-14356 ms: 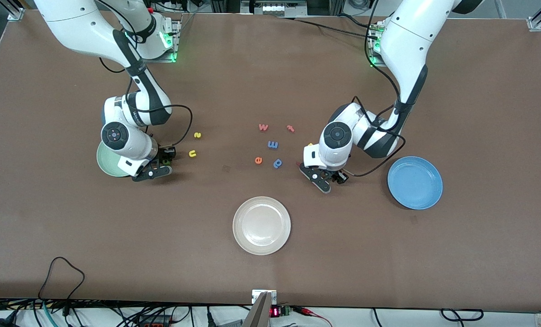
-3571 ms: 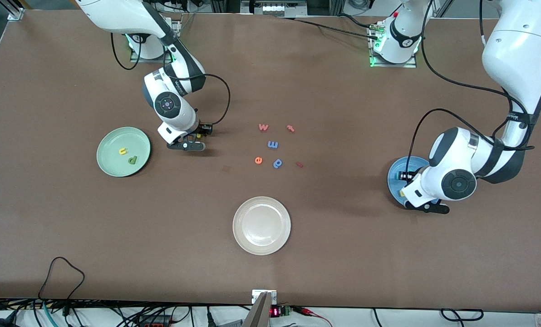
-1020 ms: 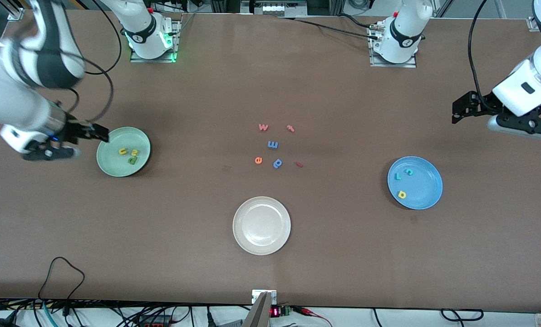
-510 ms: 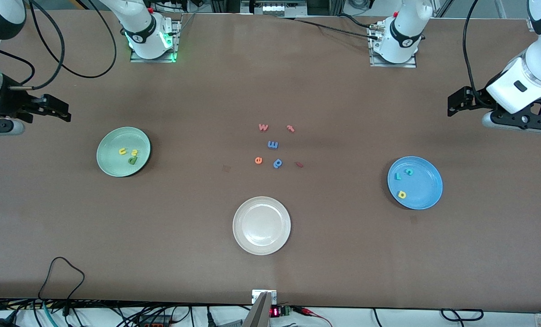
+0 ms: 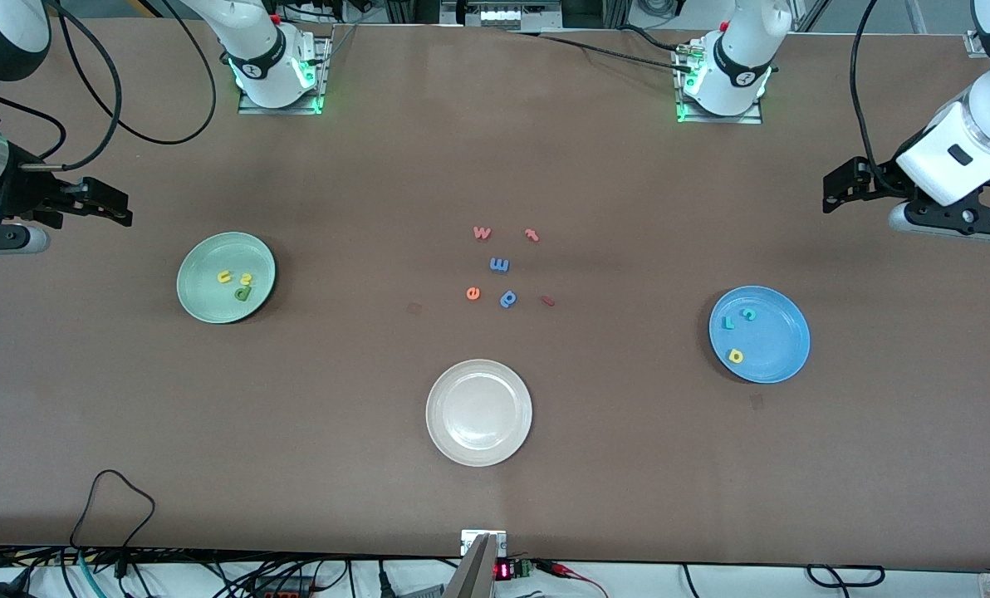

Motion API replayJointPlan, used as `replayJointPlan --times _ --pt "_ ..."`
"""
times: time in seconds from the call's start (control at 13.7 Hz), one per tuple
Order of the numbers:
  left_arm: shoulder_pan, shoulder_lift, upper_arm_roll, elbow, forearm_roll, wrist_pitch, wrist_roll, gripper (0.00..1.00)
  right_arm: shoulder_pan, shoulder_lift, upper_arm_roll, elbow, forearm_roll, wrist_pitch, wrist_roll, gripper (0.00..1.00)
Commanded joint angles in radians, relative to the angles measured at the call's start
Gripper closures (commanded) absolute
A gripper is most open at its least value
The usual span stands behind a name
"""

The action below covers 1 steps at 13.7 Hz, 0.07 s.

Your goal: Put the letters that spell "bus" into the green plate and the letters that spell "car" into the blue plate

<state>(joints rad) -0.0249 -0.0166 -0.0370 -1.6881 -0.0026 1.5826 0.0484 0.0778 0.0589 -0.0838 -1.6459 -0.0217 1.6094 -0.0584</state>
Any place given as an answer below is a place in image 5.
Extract green plate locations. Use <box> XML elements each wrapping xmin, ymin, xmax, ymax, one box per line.
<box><xmin>176</xmin><ymin>231</ymin><xmax>277</xmax><ymax>325</ymax></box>

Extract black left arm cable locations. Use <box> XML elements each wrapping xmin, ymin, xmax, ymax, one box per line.
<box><xmin>850</xmin><ymin>0</ymin><xmax>911</xmax><ymax>180</ymax></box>

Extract white marker tag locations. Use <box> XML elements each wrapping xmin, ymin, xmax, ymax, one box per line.
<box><xmin>460</xmin><ymin>529</ymin><xmax>507</xmax><ymax>556</ymax></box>

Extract red clip wire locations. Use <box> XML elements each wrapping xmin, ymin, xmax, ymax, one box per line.
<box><xmin>537</xmin><ymin>561</ymin><xmax>610</xmax><ymax>598</ymax></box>

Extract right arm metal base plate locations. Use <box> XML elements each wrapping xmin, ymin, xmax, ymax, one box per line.
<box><xmin>238</xmin><ymin>35</ymin><xmax>331</xmax><ymax>115</ymax></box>

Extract black cable to arm base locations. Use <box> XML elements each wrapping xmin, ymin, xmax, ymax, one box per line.
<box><xmin>507</xmin><ymin>25</ymin><xmax>699</xmax><ymax>74</ymax></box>

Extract black flat loop cable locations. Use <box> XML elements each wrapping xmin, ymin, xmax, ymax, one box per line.
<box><xmin>806</xmin><ymin>565</ymin><xmax>886</xmax><ymax>587</ymax></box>

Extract white plate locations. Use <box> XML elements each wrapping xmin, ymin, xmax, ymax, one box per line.
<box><xmin>425</xmin><ymin>359</ymin><xmax>534</xmax><ymax>468</ymax></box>

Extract black power strip red switches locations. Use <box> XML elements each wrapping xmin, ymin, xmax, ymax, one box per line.
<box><xmin>250</xmin><ymin>577</ymin><xmax>317</xmax><ymax>598</ymax></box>

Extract grey camera mount bar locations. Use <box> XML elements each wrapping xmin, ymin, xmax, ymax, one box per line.
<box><xmin>444</xmin><ymin>533</ymin><xmax>498</xmax><ymax>598</ymax></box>

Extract grey box with white sockets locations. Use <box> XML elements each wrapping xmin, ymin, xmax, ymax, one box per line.
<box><xmin>441</xmin><ymin>0</ymin><xmax>562</xmax><ymax>32</ymax></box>

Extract blue plate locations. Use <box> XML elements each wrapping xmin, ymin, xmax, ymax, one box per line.
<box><xmin>708</xmin><ymin>285</ymin><xmax>811</xmax><ymax>385</ymax></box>

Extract thin black looped cable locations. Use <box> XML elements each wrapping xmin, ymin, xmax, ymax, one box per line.
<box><xmin>70</xmin><ymin>469</ymin><xmax>157</xmax><ymax>556</ymax></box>

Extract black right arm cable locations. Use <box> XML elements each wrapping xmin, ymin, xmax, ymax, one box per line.
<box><xmin>0</xmin><ymin>0</ymin><xmax>218</xmax><ymax>172</ymax></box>

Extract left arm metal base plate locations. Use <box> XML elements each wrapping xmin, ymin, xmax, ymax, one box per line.
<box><xmin>675</xmin><ymin>42</ymin><xmax>767</xmax><ymax>125</ymax></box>

